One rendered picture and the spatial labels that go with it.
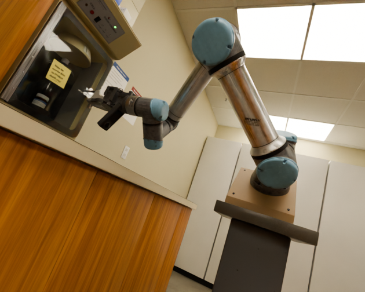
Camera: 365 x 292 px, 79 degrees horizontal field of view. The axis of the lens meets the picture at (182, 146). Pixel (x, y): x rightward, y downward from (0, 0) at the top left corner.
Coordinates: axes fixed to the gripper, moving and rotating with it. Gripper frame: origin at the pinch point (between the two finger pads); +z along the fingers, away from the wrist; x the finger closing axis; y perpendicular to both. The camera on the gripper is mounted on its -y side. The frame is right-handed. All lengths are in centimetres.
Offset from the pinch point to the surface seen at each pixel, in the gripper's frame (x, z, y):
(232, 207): -16, -64, -22
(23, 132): 33.6, -25.2, -22.5
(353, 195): -286, -173, 50
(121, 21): 7.7, -5.7, 34.8
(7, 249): 23, -22, -49
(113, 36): 4.7, -1.1, 29.9
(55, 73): 15.9, 3.5, 2.6
